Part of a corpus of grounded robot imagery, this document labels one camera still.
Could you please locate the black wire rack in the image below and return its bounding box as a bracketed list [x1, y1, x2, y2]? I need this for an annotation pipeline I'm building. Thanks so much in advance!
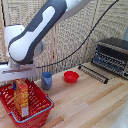
[77, 64, 111, 85]

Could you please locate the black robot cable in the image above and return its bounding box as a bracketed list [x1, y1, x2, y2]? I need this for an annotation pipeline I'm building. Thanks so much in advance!
[35, 0, 120, 69]

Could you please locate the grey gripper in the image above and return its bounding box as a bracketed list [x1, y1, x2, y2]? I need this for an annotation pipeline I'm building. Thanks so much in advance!
[0, 61, 38, 92]

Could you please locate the blue plastic cup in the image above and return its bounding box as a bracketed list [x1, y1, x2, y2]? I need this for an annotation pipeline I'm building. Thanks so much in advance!
[40, 71, 54, 91]

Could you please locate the red wire shopping basket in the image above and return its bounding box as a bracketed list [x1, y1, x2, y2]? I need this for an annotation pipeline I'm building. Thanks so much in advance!
[0, 78, 55, 128]

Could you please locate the black toaster oven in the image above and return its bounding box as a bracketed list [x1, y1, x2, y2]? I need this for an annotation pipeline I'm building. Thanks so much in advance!
[90, 37, 128, 81]

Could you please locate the red plastic bowl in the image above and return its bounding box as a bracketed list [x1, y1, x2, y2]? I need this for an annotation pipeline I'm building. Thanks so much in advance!
[63, 70, 80, 84]

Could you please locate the red macaroni and cheese box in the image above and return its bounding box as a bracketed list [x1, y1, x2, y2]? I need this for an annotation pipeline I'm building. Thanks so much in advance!
[13, 79, 30, 118]

